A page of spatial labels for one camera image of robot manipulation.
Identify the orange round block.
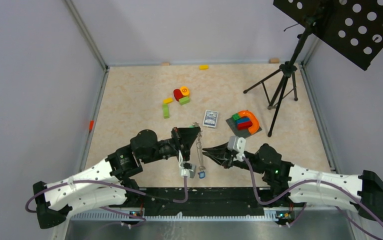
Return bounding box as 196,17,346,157
179,86,190,97

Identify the yellow rectangular block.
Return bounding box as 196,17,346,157
163,97,174,104

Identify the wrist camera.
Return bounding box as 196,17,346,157
227,136,246,162
178,151,197,179

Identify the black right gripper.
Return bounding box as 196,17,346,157
201,141,266,174

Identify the black perforated panel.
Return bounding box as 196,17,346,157
273,0,383,71

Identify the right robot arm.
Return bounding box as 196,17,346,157
202,139,383,222

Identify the grey lego baseplate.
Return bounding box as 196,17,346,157
226,117,262,138

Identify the yellow block at far edge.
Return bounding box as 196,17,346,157
199,64,209,70

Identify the perforated metal keyring plate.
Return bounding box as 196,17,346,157
196,130,206,172

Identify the black tripod stand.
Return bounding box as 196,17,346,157
243,17,316,137

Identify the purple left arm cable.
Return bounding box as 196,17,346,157
25,175,190,229

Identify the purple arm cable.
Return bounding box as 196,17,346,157
242,157,383,240
25,175,190,229

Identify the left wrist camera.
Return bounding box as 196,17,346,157
178,151,197,179

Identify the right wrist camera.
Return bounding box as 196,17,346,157
227,136,246,162

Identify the red cylinder block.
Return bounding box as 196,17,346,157
173,88,184,102

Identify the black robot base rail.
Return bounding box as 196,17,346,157
120,187,265,217

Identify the blue key tag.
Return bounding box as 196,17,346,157
198,171,206,179

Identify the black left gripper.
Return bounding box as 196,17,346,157
141,126,201,164

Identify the playing card deck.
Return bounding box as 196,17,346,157
202,109,219,128

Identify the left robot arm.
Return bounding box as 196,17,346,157
25,126,201,229

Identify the orange curved lego tube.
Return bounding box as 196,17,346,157
238,110,260,135

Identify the red lego brick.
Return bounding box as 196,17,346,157
236,121,253,131

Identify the green lego brick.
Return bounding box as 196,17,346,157
231,113,241,121

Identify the green rectangular block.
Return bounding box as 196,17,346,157
178,96,190,106

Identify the blue lego brick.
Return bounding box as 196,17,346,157
235,117,251,125

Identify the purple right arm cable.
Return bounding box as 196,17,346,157
242,157,383,240

